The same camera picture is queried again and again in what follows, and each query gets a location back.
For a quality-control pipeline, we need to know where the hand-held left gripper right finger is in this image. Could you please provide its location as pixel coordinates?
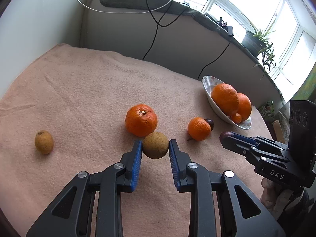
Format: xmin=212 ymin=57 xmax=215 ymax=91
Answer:
xmin=168 ymin=139 xmax=287 ymax=237

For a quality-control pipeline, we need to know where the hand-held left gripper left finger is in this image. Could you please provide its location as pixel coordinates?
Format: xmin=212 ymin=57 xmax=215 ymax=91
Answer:
xmin=26 ymin=139 xmax=144 ymax=237

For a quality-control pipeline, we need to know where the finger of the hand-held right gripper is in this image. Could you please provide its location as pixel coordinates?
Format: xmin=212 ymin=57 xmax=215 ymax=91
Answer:
xmin=220 ymin=136 xmax=289 ymax=166
xmin=231 ymin=132 xmax=290 ymax=154

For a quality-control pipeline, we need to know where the brown longan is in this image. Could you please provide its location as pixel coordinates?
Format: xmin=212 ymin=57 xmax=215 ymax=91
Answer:
xmin=142 ymin=132 xmax=170 ymax=159
xmin=35 ymin=130 xmax=54 ymax=155

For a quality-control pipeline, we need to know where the smooth round orange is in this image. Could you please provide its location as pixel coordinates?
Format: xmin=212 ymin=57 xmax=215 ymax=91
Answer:
xmin=236 ymin=93 xmax=252 ymax=122

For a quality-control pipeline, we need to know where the large bumpy orange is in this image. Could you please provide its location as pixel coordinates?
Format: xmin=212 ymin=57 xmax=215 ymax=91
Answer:
xmin=211 ymin=83 xmax=239 ymax=116

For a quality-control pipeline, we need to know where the floral rimmed white plate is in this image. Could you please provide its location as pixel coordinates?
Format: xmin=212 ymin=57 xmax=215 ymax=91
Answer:
xmin=202 ymin=75 xmax=252 ymax=130

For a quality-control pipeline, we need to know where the person's right forearm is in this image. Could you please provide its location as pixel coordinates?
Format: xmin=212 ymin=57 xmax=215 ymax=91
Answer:
xmin=279 ymin=189 xmax=313 ymax=230

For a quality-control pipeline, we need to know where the person's right hand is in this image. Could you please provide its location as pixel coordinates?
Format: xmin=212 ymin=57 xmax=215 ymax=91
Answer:
xmin=261 ymin=178 xmax=304 ymax=215

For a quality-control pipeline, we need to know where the green printed bag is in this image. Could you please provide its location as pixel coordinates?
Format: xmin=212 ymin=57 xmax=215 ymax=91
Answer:
xmin=258 ymin=100 xmax=274 ymax=118

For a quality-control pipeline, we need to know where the small tangerine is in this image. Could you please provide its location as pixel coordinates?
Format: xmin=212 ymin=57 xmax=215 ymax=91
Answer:
xmin=187 ymin=117 xmax=211 ymax=142

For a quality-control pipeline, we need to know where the medium tangerine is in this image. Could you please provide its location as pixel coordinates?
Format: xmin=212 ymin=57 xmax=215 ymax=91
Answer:
xmin=125 ymin=104 xmax=158 ymax=137

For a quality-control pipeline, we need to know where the pink blanket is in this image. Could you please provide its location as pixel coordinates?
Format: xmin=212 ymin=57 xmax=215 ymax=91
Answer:
xmin=0 ymin=43 xmax=274 ymax=237

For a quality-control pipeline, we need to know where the potted spider plant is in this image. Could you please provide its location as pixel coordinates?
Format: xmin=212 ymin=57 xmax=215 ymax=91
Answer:
xmin=237 ymin=12 xmax=277 ymax=79

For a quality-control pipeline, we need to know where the black gadget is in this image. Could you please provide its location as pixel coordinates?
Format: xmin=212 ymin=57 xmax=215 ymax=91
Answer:
xmin=218 ymin=17 xmax=235 ymax=37

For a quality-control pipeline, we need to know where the yellow green wall poster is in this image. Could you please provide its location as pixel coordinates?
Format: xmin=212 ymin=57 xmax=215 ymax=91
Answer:
xmin=295 ymin=62 xmax=316 ymax=102

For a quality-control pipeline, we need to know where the black cable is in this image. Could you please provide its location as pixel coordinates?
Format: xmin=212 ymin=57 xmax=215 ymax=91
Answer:
xmin=114 ymin=0 xmax=190 ymax=60
xmin=197 ymin=33 xmax=232 ymax=80

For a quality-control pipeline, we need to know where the white window frame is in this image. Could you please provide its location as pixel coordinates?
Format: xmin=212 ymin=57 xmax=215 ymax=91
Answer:
xmin=94 ymin=0 xmax=316 ymax=104

